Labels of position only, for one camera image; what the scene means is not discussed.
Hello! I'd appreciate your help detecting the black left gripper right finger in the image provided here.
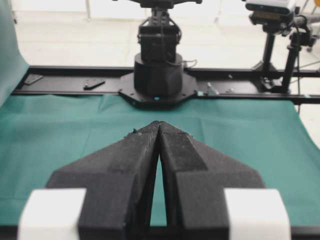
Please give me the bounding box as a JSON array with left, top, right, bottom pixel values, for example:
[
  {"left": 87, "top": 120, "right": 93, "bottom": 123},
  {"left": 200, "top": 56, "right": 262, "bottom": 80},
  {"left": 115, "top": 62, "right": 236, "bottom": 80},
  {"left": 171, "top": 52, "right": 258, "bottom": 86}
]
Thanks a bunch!
[{"left": 158, "top": 122, "right": 266, "bottom": 240}]

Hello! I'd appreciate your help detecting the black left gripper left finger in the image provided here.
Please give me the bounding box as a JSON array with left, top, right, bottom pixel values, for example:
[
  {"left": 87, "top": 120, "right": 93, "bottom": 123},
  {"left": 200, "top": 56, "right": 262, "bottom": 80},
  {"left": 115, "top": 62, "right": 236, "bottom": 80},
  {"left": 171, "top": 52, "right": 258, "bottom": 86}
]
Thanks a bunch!
[{"left": 46, "top": 121, "right": 160, "bottom": 240}]

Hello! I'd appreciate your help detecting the green table cloth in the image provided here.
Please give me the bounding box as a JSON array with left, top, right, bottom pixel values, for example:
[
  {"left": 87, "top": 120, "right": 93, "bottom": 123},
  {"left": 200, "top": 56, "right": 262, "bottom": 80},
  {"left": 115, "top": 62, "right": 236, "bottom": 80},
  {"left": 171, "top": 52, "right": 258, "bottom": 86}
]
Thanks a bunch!
[{"left": 0, "top": 94, "right": 320, "bottom": 229}]

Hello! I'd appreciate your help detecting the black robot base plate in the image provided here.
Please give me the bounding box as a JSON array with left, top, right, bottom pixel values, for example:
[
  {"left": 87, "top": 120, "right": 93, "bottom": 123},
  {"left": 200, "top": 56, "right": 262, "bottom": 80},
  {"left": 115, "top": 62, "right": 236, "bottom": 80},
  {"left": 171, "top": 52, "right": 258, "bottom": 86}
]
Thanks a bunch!
[{"left": 118, "top": 73, "right": 199, "bottom": 109}]

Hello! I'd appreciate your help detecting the black aluminium frame rail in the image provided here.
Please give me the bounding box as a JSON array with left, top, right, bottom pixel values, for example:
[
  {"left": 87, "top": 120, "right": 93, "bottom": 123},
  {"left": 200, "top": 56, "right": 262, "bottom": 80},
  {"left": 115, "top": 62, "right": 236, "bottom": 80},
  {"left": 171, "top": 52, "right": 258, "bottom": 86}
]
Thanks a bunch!
[{"left": 12, "top": 66, "right": 320, "bottom": 105}]

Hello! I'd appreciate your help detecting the black camera stand post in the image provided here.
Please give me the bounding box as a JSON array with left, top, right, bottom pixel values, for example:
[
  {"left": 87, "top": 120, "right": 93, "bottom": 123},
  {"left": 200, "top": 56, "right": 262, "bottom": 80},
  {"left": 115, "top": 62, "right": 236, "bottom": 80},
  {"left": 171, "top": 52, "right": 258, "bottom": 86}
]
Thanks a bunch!
[{"left": 256, "top": 15, "right": 320, "bottom": 94}]

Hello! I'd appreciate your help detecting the grey camera on stand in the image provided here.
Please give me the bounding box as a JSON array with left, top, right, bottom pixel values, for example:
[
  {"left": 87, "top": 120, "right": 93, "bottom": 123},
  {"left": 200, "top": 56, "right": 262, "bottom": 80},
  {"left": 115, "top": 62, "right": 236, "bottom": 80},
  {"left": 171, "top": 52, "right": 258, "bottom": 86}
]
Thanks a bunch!
[{"left": 244, "top": 0, "right": 320, "bottom": 38}]

